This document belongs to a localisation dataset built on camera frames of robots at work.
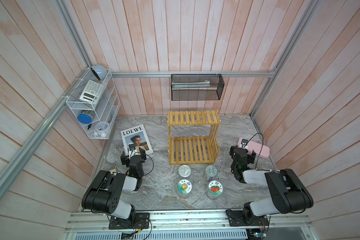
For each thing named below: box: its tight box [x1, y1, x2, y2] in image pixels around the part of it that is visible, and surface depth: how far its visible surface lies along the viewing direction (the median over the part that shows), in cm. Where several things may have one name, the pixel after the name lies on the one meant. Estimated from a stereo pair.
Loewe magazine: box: [120, 124, 154, 159], surface depth 103 cm
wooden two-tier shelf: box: [167, 109, 221, 165], surface depth 95 cm
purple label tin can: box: [203, 165, 218, 182], surface depth 84 cm
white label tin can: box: [178, 164, 191, 179], surface depth 86 cm
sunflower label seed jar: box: [177, 179, 192, 199], surface depth 78 cm
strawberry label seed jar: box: [205, 180, 224, 200], surface depth 78 cm
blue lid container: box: [77, 113, 93, 124], surface depth 79 cm
